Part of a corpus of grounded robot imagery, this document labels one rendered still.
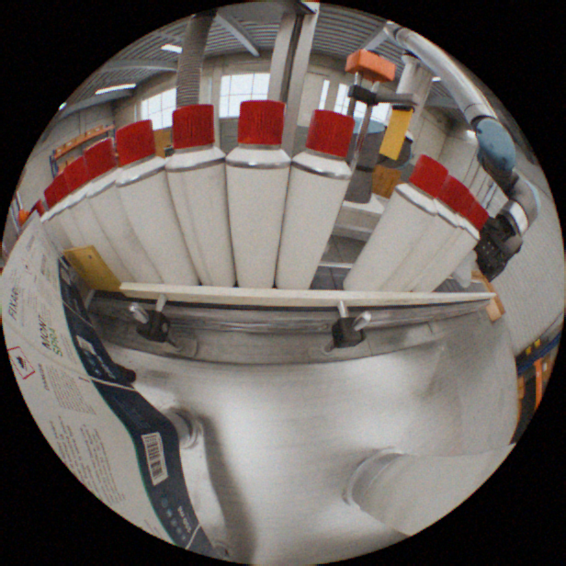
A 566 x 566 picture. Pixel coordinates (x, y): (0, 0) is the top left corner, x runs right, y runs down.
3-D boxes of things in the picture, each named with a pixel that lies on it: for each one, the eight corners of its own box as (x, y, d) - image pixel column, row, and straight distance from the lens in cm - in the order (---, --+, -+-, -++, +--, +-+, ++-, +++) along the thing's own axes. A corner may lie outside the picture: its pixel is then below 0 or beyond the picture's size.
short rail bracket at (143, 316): (169, 354, 28) (115, 318, 18) (178, 316, 29) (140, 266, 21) (188, 356, 26) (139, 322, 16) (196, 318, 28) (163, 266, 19)
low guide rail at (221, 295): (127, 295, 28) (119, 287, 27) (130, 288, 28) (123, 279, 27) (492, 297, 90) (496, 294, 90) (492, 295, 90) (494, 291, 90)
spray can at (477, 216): (412, 299, 35) (487, 210, 30) (402, 277, 37) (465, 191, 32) (427, 300, 39) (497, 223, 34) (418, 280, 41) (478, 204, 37)
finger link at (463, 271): (448, 291, 34) (486, 264, 37) (433, 266, 36) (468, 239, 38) (448, 297, 37) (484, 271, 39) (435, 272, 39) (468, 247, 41)
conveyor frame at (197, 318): (44, 296, 81) (37, 288, 80) (57, 271, 83) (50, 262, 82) (483, 309, 91) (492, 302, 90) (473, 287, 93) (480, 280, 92)
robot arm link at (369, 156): (323, 154, 53) (330, 109, 53) (356, 160, 62) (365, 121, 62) (353, 164, 44) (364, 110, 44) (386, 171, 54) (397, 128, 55)
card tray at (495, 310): (492, 323, 93) (498, 318, 92) (467, 274, 97) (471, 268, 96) (501, 316, 122) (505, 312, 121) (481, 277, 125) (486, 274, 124)
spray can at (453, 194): (385, 309, 28) (479, 196, 22) (363, 287, 28) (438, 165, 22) (397, 294, 32) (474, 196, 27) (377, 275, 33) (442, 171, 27)
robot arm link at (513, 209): (506, 192, 47) (504, 217, 53) (497, 202, 44) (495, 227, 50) (529, 218, 45) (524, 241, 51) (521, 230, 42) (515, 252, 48)
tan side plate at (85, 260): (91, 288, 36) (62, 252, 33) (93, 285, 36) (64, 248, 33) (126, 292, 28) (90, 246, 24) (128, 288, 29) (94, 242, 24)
